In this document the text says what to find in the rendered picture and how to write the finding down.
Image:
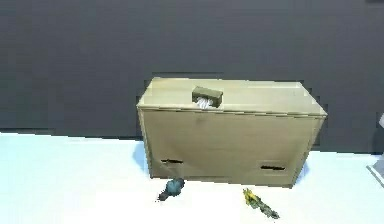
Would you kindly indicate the olive tissue box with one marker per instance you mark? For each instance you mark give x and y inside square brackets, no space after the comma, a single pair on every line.
[207,97]

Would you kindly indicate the tan wooden chest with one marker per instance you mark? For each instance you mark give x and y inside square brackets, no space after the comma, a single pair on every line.
[226,146]

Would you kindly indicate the dark teal lump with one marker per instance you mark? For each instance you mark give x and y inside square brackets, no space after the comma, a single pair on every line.
[172,188]

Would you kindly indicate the yellow green long object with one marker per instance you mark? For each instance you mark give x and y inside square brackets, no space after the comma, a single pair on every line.
[259,202]

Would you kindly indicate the grey furniture edge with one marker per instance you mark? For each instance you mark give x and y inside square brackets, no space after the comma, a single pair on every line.
[378,166]

